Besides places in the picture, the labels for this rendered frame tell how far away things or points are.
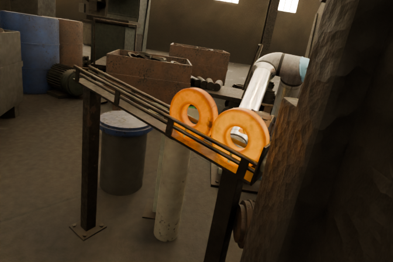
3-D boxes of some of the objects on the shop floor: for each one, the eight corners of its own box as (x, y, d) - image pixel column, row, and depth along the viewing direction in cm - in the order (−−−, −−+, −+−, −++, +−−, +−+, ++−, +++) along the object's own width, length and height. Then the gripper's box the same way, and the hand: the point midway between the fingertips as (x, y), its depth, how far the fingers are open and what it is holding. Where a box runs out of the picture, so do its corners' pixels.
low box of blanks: (182, 102, 366) (188, 56, 347) (185, 119, 297) (193, 62, 278) (116, 94, 352) (118, 45, 333) (103, 109, 283) (105, 50, 264)
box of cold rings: (217, 86, 528) (223, 50, 506) (222, 96, 449) (230, 52, 427) (168, 79, 520) (172, 42, 497) (164, 88, 440) (169, 43, 418)
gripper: (259, 113, 87) (236, 101, 69) (285, 121, 82) (268, 111, 64) (251, 137, 87) (226, 131, 69) (276, 146, 82) (257, 143, 64)
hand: (244, 132), depth 68 cm, fingers closed
